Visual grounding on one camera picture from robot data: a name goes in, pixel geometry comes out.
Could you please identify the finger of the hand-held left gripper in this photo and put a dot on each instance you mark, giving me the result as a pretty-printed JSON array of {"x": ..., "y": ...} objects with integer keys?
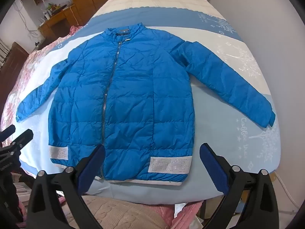
[
  {"x": 22, "y": 137},
  {"x": 7, "y": 131}
]

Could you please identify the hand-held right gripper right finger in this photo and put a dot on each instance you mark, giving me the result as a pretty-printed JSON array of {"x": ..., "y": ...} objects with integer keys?
[{"x": 213, "y": 165}]

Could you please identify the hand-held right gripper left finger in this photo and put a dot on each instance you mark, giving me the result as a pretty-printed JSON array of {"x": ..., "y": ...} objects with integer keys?
[{"x": 93, "y": 165}]

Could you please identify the blue puffer jacket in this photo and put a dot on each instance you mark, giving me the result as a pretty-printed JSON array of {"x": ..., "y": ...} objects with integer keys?
[{"x": 133, "y": 88}]

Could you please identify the pink cloth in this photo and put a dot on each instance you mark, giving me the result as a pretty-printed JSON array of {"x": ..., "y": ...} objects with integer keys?
[{"x": 188, "y": 213}]

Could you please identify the beige knitted cushion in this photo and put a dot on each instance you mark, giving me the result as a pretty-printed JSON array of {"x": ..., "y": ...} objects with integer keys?
[{"x": 124, "y": 212}]

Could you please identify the pink floral quilt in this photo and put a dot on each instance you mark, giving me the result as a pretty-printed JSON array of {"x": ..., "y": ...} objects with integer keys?
[{"x": 26, "y": 76}]

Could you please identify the dark wooden cabinet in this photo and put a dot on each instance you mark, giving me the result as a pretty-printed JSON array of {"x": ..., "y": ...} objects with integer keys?
[{"x": 13, "y": 64}]

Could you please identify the wooden desk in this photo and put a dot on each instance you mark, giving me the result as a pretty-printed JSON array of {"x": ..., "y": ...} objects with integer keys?
[{"x": 57, "y": 25}]

